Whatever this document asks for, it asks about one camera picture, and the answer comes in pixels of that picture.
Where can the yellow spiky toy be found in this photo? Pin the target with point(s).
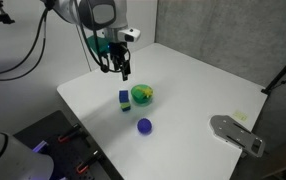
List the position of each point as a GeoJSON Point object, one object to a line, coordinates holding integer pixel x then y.
{"type": "Point", "coordinates": [148, 92]}

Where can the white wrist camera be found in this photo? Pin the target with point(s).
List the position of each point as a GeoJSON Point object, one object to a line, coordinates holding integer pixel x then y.
{"type": "Point", "coordinates": [129, 35]}

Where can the purple spiky ball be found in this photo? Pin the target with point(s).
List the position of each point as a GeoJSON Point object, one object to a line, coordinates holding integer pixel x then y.
{"type": "Point", "coordinates": [144, 126]}

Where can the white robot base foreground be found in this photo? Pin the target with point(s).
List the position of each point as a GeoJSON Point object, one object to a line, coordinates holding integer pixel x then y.
{"type": "Point", "coordinates": [19, 162]}

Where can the light green block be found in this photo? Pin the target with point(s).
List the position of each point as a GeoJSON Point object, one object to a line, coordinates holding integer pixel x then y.
{"type": "Point", "coordinates": [125, 106]}

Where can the grey metal mounting plate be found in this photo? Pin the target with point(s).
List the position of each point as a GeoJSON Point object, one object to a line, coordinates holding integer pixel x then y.
{"type": "Point", "coordinates": [230, 131]}

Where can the black perforated base board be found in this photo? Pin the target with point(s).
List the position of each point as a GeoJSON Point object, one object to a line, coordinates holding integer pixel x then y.
{"type": "Point", "coordinates": [68, 155]}

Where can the green bowl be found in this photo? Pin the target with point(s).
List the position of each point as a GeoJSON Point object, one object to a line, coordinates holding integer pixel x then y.
{"type": "Point", "coordinates": [138, 96]}

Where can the black clamp orange handle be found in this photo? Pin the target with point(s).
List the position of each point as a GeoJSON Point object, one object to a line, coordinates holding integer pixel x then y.
{"type": "Point", "coordinates": [69, 134]}

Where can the black vertical pole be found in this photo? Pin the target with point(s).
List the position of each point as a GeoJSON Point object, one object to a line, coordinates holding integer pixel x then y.
{"type": "Point", "coordinates": [276, 82]}

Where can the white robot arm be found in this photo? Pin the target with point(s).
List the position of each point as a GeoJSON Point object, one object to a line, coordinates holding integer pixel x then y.
{"type": "Point", "coordinates": [104, 29]}

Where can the blue cube block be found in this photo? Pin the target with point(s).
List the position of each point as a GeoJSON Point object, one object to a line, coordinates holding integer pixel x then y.
{"type": "Point", "coordinates": [123, 96]}

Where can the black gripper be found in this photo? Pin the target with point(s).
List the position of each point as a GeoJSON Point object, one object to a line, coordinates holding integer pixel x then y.
{"type": "Point", "coordinates": [117, 56]}

